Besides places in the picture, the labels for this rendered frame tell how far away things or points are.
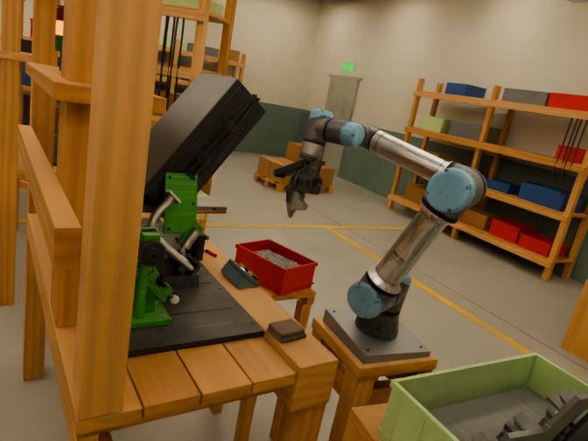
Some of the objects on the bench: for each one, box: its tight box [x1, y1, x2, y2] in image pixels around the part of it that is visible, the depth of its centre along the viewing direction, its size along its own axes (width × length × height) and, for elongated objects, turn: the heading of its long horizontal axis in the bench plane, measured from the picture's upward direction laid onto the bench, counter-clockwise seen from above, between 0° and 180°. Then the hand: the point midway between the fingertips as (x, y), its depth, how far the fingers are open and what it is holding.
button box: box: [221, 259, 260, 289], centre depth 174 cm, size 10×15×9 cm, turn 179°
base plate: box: [128, 218, 265, 358], centre depth 173 cm, size 42×110×2 cm, turn 179°
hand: (289, 213), depth 155 cm, fingers closed
